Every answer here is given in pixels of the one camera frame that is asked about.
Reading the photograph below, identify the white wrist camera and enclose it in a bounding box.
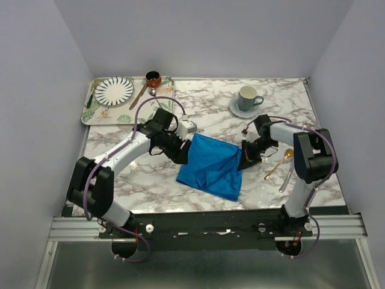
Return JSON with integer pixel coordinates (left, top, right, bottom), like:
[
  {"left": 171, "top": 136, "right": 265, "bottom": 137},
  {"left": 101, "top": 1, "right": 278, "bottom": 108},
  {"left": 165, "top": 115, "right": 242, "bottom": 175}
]
[
  {"left": 175, "top": 120, "right": 197, "bottom": 140},
  {"left": 242, "top": 128, "right": 258, "bottom": 142}
]

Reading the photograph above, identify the gold spoon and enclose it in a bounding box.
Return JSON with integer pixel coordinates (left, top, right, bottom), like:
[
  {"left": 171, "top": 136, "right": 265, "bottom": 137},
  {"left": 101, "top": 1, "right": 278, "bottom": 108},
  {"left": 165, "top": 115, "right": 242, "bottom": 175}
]
[{"left": 264, "top": 149, "right": 294, "bottom": 180}]

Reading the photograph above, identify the grey blue mug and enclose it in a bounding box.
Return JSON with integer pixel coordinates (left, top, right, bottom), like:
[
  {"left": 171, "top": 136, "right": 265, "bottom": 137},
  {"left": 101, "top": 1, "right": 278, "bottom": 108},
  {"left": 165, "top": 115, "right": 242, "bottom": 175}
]
[{"left": 237, "top": 85, "right": 264, "bottom": 112}]

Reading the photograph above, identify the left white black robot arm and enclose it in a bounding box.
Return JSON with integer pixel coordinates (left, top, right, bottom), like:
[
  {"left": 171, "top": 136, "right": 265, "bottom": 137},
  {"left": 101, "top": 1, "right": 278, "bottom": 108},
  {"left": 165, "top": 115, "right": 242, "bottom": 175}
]
[{"left": 66, "top": 108, "right": 197, "bottom": 238}]

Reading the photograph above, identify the blue satin napkin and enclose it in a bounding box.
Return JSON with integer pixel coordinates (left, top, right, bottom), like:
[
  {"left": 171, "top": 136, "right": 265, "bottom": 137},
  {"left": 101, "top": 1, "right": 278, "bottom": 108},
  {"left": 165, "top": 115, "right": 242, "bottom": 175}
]
[{"left": 176, "top": 134, "right": 242, "bottom": 202}]

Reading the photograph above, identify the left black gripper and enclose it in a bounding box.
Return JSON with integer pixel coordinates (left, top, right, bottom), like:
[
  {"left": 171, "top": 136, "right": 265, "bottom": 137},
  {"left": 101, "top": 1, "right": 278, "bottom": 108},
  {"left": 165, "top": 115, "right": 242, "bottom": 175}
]
[{"left": 159, "top": 128, "right": 192, "bottom": 165}]

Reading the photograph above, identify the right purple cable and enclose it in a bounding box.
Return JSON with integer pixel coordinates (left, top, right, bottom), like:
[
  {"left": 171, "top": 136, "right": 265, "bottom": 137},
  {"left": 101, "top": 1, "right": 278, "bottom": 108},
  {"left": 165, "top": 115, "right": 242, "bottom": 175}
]
[{"left": 267, "top": 116, "right": 336, "bottom": 259}]

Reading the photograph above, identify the silver spoon on tray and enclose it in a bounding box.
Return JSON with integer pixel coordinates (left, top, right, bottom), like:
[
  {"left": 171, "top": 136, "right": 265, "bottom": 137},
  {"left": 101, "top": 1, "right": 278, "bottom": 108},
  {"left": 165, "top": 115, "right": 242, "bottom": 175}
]
[{"left": 148, "top": 87, "right": 162, "bottom": 108}]

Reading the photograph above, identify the aluminium frame rail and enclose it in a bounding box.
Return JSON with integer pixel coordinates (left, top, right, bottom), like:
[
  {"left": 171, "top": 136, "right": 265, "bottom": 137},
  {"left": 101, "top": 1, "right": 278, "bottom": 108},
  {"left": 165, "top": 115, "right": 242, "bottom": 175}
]
[{"left": 48, "top": 211, "right": 368, "bottom": 242}]

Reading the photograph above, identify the silver utensil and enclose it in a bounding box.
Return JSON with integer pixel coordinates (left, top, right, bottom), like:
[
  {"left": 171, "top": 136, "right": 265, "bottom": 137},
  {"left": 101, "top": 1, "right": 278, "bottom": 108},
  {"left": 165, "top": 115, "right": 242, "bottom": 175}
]
[{"left": 279, "top": 161, "right": 295, "bottom": 193}]

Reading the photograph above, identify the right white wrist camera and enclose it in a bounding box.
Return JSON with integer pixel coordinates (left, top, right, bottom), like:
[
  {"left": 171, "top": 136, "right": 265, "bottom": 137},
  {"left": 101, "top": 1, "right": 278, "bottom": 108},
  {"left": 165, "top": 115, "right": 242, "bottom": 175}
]
[{"left": 242, "top": 128, "right": 258, "bottom": 142}]

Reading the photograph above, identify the floral serving tray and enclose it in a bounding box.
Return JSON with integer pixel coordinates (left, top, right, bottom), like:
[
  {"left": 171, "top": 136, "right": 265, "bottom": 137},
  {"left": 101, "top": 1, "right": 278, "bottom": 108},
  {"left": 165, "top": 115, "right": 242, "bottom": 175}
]
[{"left": 81, "top": 76, "right": 174, "bottom": 126}]

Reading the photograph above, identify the brown ceramic pot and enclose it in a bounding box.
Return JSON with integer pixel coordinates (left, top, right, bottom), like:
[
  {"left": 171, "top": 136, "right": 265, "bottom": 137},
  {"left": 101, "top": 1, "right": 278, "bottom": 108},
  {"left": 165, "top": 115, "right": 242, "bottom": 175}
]
[{"left": 146, "top": 71, "right": 162, "bottom": 89}]

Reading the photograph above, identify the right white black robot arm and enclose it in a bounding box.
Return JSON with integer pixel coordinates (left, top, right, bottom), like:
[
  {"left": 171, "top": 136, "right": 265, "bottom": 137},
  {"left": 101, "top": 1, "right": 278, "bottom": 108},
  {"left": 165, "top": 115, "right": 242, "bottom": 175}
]
[{"left": 238, "top": 114, "right": 339, "bottom": 236}]

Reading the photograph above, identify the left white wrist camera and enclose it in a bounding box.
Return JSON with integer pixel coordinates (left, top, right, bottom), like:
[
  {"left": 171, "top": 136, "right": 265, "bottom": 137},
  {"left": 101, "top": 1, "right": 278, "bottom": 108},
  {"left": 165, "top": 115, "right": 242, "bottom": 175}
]
[{"left": 175, "top": 120, "right": 197, "bottom": 140}]

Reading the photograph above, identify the grey blue saucer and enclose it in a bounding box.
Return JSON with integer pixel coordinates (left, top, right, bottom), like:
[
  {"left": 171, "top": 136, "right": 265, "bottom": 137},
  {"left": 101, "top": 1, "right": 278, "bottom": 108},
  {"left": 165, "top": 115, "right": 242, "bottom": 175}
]
[{"left": 229, "top": 97, "right": 259, "bottom": 119}]

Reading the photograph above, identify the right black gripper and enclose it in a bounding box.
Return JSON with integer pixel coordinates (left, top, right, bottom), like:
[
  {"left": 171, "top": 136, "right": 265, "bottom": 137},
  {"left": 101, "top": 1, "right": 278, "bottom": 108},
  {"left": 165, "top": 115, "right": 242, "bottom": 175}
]
[{"left": 238, "top": 137, "right": 278, "bottom": 171}]

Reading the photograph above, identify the wooden handled knife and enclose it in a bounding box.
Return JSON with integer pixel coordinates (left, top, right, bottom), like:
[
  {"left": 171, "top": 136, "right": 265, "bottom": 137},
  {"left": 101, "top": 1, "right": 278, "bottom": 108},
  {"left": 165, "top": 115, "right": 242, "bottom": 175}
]
[{"left": 129, "top": 82, "right": 148, "bottom": 110}]

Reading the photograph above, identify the striped white blue plate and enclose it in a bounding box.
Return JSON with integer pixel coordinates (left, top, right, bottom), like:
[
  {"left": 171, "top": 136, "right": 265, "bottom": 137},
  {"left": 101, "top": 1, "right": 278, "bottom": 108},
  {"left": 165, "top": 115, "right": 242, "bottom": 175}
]
[{"left": 93, "top": 76, "right": 134, "bottom": 107}]

